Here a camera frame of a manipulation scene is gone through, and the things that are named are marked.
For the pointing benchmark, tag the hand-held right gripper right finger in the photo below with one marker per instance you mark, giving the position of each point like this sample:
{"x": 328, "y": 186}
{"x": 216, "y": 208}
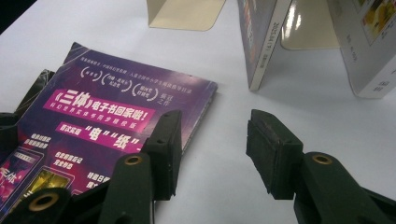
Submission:
{"x": 277, "y": 161}

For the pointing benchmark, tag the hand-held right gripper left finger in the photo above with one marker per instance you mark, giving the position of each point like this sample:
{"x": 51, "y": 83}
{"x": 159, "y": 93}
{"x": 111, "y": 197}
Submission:
{"x": 162, "y": 161}

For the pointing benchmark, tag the purple glossy magazine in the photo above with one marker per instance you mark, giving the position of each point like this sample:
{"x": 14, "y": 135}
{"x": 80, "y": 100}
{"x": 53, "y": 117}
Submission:
{"x": 258, "y": 40}
{"x": 109, "y": 93}

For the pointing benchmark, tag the white book with picture grid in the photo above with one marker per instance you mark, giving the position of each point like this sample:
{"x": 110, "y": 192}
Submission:
{"x": 364, "y": 56}

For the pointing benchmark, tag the beige expandable book stand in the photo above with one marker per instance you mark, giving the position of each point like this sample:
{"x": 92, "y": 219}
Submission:
{"x": 186, "y": 15}

